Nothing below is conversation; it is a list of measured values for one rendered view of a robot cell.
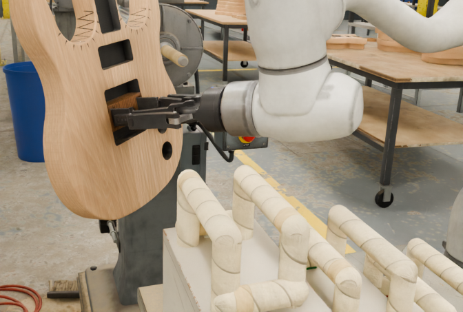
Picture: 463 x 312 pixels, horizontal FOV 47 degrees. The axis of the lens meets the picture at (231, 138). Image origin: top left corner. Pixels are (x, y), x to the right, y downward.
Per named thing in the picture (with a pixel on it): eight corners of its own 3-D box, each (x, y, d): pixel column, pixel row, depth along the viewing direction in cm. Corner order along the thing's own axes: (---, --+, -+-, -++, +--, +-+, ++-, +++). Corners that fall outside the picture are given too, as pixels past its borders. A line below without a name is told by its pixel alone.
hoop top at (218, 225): (174, 188, 74) (174, 167, 73) (196, 186, 75) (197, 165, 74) (217, 260, 56) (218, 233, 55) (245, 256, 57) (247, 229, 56)
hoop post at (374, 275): (355, 299, 91) (362, 250, 88) (371, 295, 92) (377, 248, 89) (366, 310, 88) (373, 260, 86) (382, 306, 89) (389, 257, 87)
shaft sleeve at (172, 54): (159, 47, 151) (169, 43, 151) (162, 57, 152) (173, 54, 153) (174, 56, 135) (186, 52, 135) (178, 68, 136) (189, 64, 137)
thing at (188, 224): (174, 238, 76) (174, 178, 73) (196, 235, 77) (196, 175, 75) (180, 248, 73) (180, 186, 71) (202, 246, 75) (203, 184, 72)
